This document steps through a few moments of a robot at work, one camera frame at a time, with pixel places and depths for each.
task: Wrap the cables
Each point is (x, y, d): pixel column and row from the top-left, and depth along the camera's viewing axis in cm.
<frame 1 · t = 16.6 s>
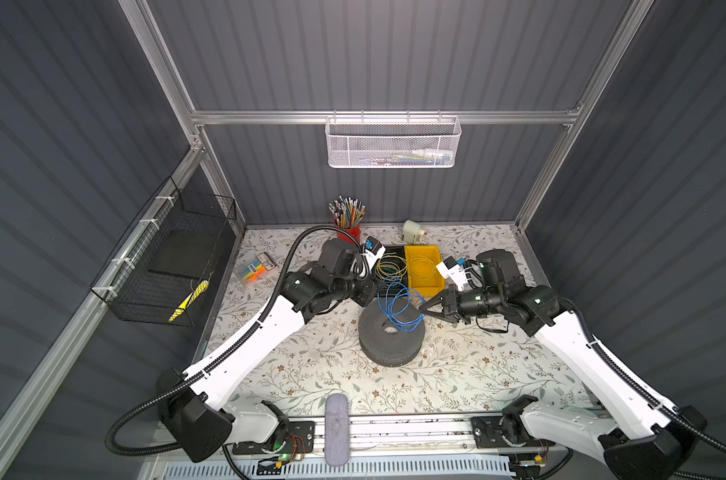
left hand: (376, 278, 73), fingers open
right hand: (423, 313, 66), fingers closed
yellow plastic bin: (424, 283, 104), on the table
red pencil cup: (355, 232, 110), point 9 cm above the table
bundle of pencils: (347, 212, 109), point 14 cm above the table
pale green pencil sharpener: (413, 233, 113), point 6 cm above the table

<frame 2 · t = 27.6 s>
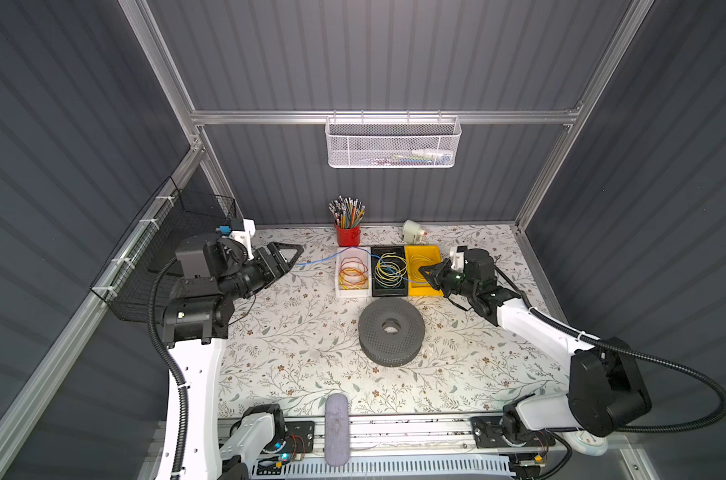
left hand: (297, 255, 63), fingers open
right hand: (420, 270, 83), fingers closed
the named things where they were.

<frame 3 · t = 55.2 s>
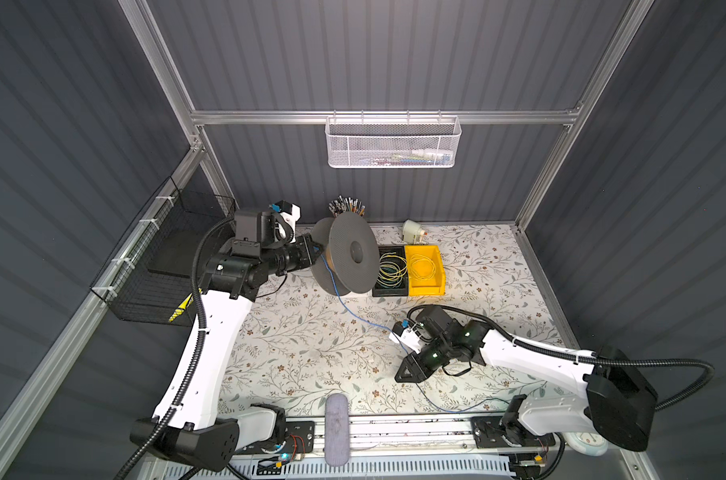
left hand: (322, 246, 68), fingers closed
right hand: (402, 380, 75), fingers open
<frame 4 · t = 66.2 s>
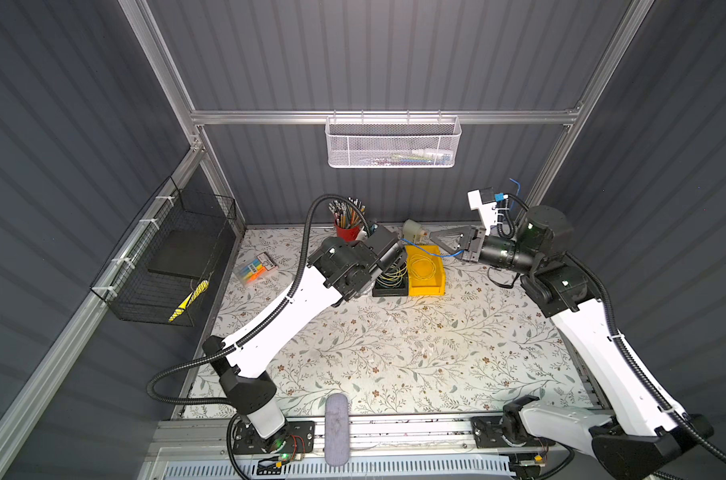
left hand: (348, 266, 70), fingers closed
right hand: (434, 243, 58), fingers closed
